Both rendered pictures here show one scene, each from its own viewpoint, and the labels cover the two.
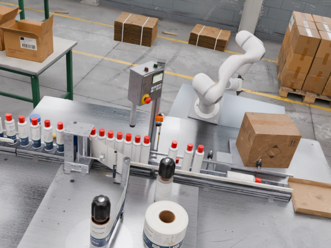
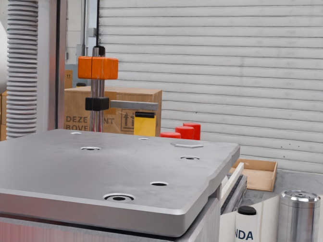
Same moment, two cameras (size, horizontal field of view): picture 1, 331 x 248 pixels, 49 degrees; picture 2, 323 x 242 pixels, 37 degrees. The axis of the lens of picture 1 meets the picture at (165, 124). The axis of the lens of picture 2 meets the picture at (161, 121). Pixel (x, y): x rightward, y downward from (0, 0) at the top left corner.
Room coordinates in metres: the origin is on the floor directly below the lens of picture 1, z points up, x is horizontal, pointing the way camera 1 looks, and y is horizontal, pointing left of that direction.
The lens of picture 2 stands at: (1.47, 0.65, 1.18)
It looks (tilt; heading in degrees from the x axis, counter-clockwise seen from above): 6 degrees down; 284
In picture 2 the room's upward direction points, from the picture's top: 2 degrees clockwise
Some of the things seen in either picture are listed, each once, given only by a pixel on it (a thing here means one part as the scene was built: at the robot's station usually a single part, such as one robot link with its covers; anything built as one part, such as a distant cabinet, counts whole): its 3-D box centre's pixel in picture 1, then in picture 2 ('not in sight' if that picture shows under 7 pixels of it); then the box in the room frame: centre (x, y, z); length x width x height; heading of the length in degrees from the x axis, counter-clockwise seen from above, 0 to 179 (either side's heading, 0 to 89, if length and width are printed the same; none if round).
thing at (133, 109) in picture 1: (133, 111); (22, 65); (1.74, 0.19, 1.18); 0.04 x 0.04 x 0.21
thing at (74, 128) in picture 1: (79, 128); (94, 161); (1.55, 0.46, 1.14); 0.14 x 0.11 x 0.01; 89
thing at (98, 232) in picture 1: (100, 222); not in sight; (1.04, 0.22, 1.04); 0.09 x 0.09 x 0.29
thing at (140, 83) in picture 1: (146, 83); not in sight; (1.72, 0.14, 1.38); 0.17 x 0.10 x 0.19; 144
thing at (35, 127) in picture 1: (35, 133); not in sight; (1.65, 0.74, 0.98); 0.05 x 0.05 x 0.20
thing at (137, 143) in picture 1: (136, 150); not in sight; (1.63, 0.14, 0.98); 0.05 x 0.05 x 0.20
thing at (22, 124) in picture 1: (23, 131); not in sight; (1.65, 0.82, 0.98); 0.05 x 0.05 x 0.20
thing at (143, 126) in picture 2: not in sight; (144, 133); (1.65, 0.03, 1.09); 0.03 x 0.01 x 0.06; 179
